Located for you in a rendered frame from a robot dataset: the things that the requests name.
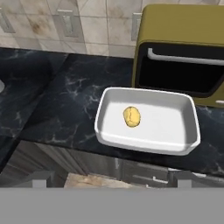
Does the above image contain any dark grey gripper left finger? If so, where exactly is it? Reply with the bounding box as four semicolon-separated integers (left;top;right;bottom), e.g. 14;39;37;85
4;170;56;189

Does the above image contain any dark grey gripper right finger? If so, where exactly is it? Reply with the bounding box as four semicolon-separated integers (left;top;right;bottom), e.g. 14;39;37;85
173;170;224;189

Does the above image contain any white tupperware container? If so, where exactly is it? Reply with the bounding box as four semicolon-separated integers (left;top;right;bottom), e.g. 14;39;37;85
94;86;201;157

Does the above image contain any yellow potato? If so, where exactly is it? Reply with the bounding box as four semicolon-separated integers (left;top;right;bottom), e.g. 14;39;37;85
122;106;142;129

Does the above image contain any grey drawer front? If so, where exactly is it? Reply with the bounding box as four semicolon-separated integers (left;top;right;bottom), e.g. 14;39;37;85
121;159;176;189

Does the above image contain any grey cupboard door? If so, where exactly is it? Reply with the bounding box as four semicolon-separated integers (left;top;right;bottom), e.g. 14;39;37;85
17;140;122;182

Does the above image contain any olive yellow toaster oven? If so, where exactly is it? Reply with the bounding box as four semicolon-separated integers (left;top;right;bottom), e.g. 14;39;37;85
131;3;224;109

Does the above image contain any silver drawer handle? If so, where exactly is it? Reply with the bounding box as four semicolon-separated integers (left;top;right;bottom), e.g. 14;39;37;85
151;175;170;186

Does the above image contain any silver cupboard door handle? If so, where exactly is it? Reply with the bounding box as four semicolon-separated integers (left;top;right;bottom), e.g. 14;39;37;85
114;157;121;177

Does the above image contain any white toaster oven handle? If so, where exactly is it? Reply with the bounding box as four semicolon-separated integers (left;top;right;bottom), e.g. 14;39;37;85
146;47;224;67

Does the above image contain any grey wall outlet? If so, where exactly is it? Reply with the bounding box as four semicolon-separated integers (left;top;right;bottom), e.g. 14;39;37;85
56;9;81;39
0;8;16;34
130;11;144;42

